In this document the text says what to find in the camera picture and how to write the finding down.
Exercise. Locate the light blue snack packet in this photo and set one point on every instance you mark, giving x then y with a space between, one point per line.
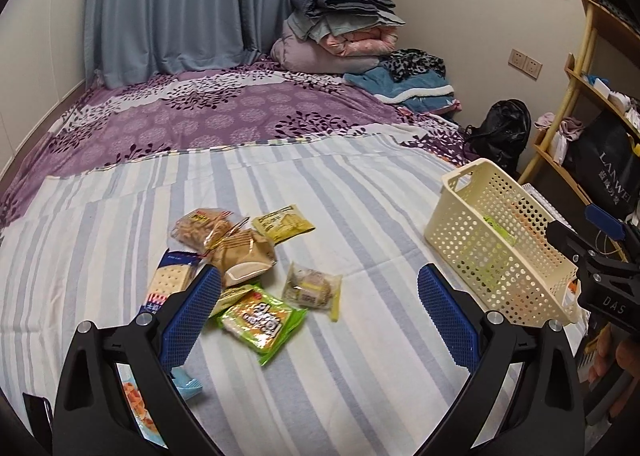
187 386

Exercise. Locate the small yellow snack packet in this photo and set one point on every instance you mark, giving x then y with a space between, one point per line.
232 295

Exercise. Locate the lime green snack packet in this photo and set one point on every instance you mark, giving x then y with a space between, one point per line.
496 230

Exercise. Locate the blue cracker packet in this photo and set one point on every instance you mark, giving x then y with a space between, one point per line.
170 276

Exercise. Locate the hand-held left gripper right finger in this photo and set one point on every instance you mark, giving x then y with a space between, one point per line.
447 321

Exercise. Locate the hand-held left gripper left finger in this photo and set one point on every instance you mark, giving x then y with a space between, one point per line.
192 316

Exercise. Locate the cream perforated plastic basket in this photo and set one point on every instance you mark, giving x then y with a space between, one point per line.
480 216

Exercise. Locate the yellow biscuit packet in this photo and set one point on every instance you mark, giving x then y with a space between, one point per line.
282 223

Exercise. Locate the clear round cake packet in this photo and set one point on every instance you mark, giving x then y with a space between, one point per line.
310 288

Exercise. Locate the pink cloth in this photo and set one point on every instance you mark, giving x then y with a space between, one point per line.
562 125

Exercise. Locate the beige wall socket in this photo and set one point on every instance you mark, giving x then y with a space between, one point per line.
533 67
517 58

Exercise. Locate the person's right hand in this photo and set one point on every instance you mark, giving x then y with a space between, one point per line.
602 353

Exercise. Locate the pale grey folded sheet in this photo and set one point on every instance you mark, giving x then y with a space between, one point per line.
310 28

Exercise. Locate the clear fried twists packet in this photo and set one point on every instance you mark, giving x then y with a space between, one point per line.
197 228

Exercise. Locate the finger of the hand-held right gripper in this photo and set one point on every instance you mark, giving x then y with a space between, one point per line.
606 222
567 241

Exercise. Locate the white wardrobe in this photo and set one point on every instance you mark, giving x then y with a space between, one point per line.
40 36

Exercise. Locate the blue fleece blanket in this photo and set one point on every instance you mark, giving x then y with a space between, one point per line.
400 88

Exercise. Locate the leopard print cloth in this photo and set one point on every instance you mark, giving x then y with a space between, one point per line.
412 63

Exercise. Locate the black backpack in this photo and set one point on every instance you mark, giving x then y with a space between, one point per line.
500 131

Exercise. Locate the purple floral bedsheet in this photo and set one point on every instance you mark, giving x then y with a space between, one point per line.
225 111

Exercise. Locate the pink folded quilt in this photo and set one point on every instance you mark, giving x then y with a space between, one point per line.
360 43

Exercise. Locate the brown snack packet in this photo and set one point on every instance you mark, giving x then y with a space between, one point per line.
245 253

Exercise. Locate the bamboo shelf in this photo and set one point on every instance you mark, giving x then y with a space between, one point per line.
582 66

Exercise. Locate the black shopping bag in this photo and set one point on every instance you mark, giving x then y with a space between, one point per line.
607 161

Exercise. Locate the lilac folded quilt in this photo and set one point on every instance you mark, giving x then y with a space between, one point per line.
300 56

